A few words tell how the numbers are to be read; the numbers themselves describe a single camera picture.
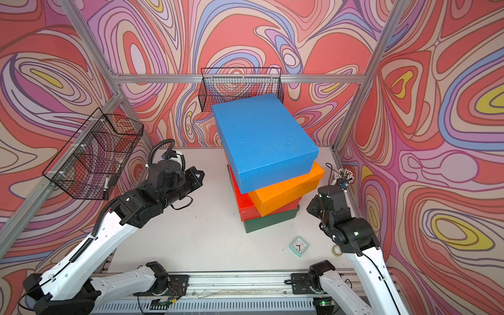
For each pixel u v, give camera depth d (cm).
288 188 61
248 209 69
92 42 76
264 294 73
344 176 84
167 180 47
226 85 95
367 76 87
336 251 82
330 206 47
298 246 81
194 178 57
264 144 57
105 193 70
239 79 88
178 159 56
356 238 42
